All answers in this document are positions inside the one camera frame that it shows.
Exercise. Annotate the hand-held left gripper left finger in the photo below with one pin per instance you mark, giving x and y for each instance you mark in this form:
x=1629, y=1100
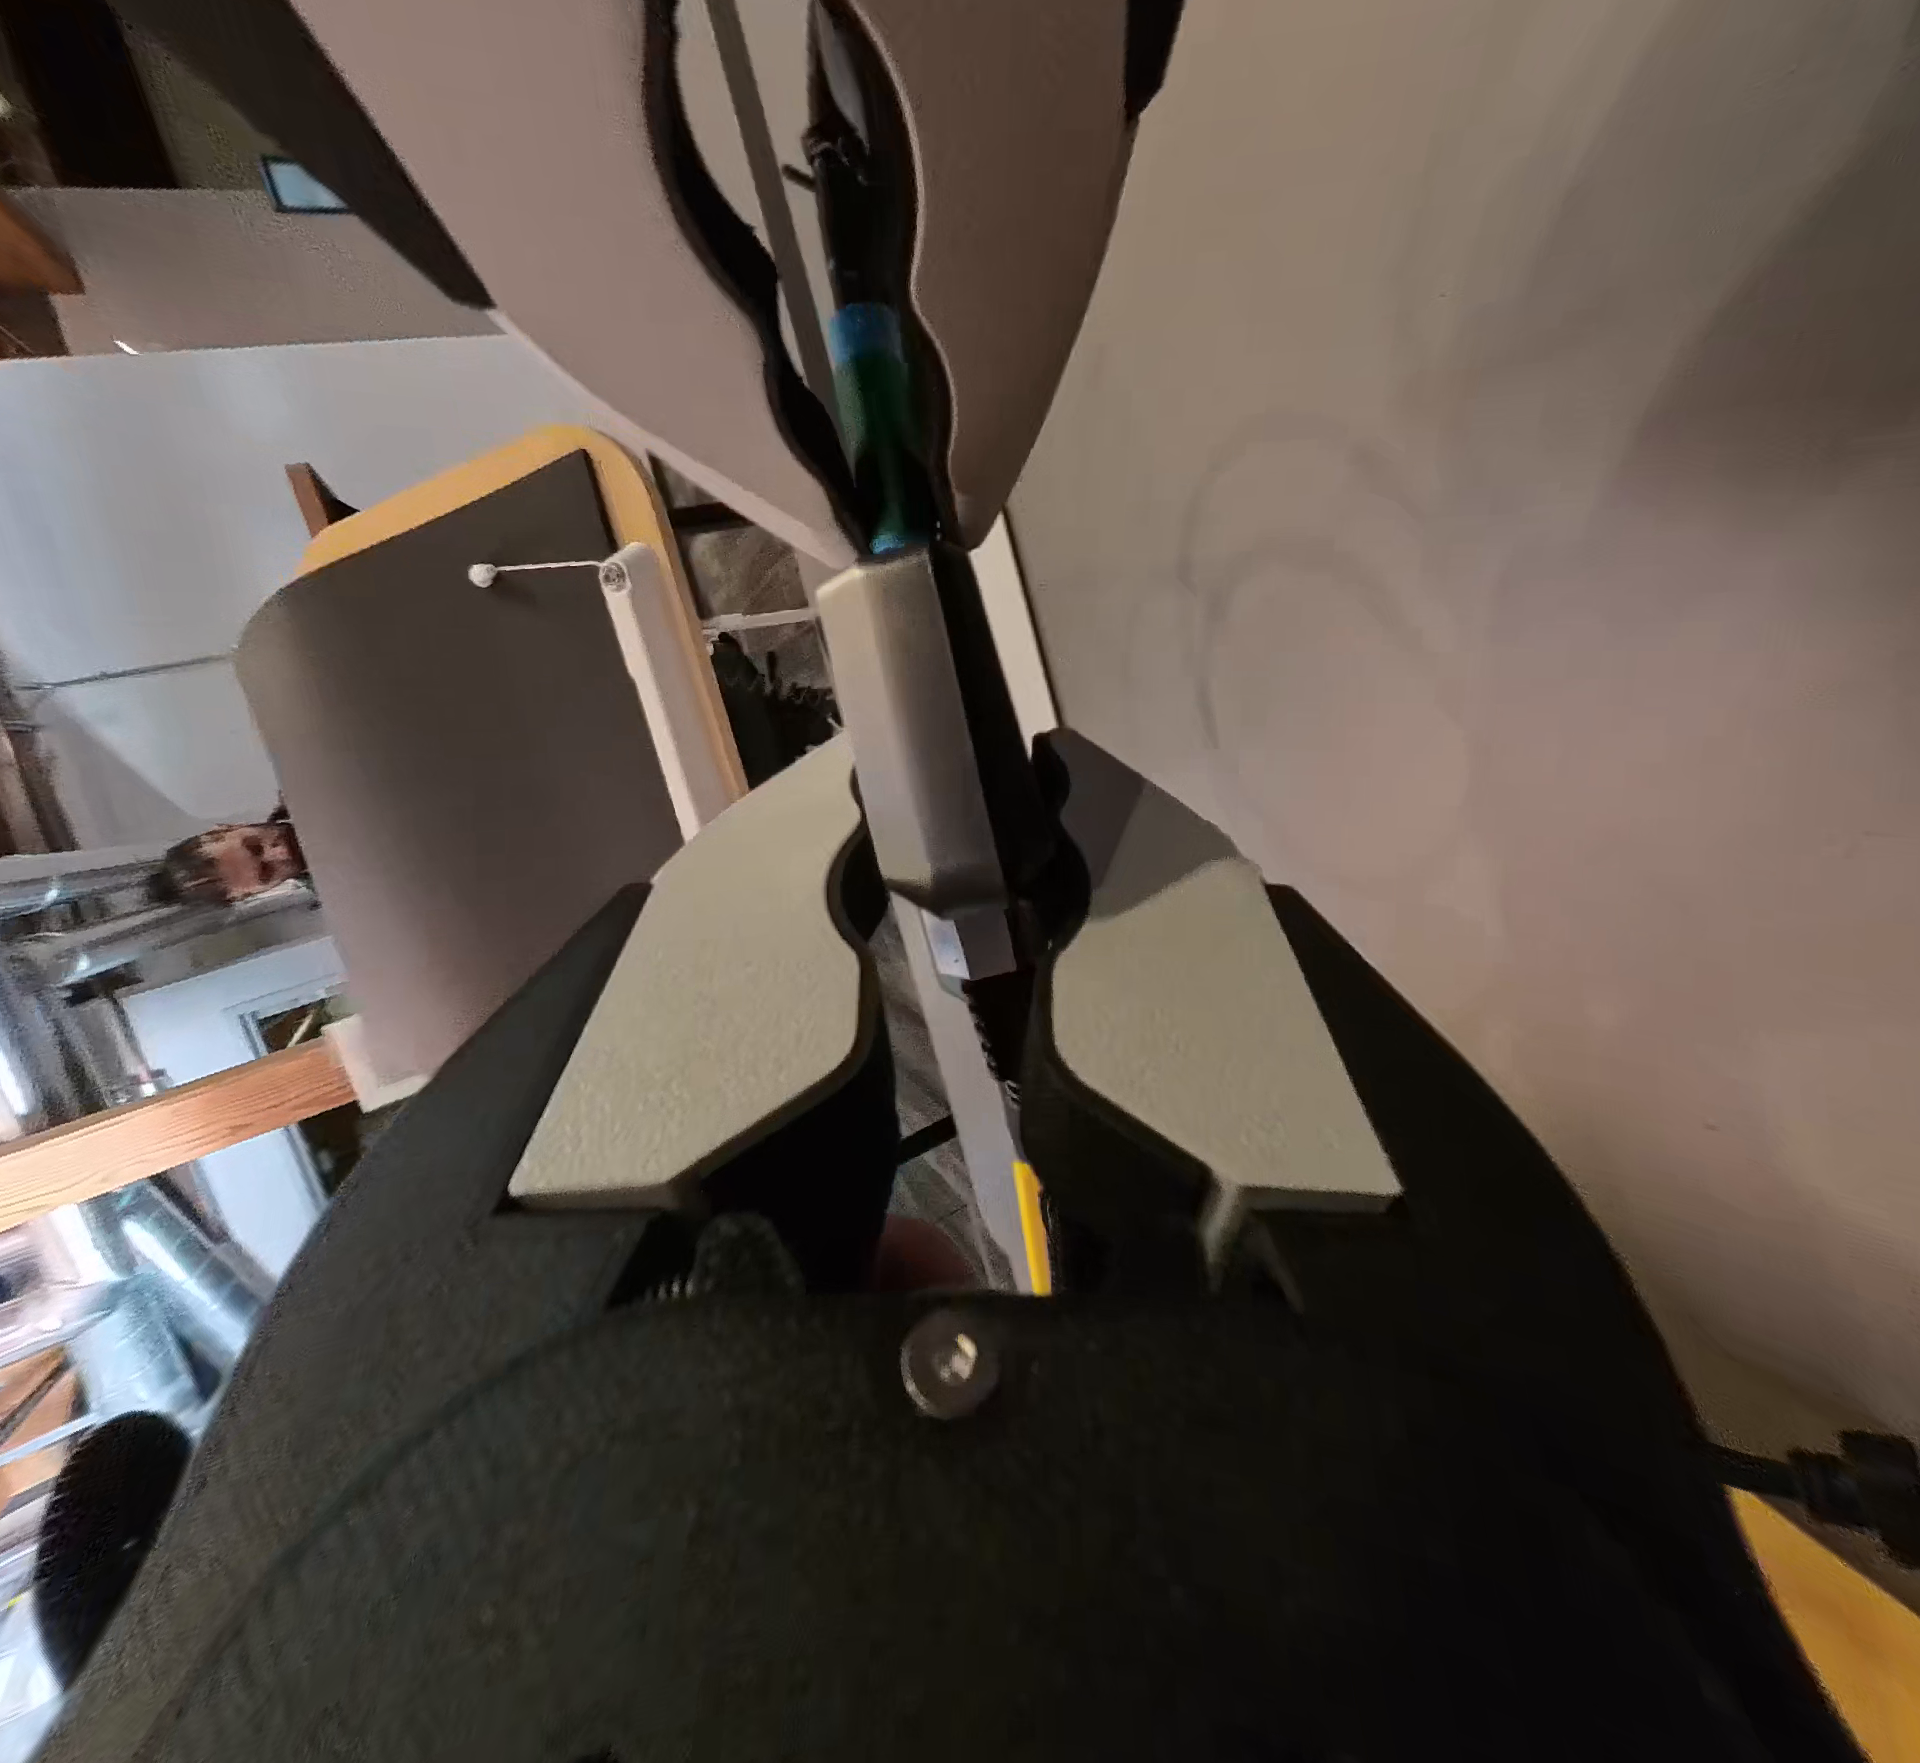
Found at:
x=705, y=1028

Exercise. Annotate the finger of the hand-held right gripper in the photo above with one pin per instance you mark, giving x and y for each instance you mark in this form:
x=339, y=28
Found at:
x=1022, y=69
x=511, y=114

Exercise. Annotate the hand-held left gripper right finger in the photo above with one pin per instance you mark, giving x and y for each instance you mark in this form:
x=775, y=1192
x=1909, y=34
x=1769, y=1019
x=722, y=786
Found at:
x=1201, y=1028

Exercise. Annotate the yellow plastic bin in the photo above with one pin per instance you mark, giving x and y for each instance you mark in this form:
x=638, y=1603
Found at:
x=1847, y=1642

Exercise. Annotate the grey panel with wooden edge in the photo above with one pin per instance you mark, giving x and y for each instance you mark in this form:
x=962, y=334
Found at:
x=450, y=773

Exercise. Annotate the brown wooden board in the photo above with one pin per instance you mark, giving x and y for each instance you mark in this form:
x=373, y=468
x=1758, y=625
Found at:
x=311, y=490

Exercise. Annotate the small wall screen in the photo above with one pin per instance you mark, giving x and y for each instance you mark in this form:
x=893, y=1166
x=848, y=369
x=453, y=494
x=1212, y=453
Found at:
x=305, y=184

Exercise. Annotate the white bracket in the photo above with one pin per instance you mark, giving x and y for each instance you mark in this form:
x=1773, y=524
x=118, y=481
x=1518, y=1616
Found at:
x=668, y=699

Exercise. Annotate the wooden rail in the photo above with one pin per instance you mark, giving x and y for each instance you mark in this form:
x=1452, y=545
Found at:
x=166, y=1135

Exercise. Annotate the silver metal duct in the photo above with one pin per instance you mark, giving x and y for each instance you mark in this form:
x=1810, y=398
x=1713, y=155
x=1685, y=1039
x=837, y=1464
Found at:
x=188, y=1261

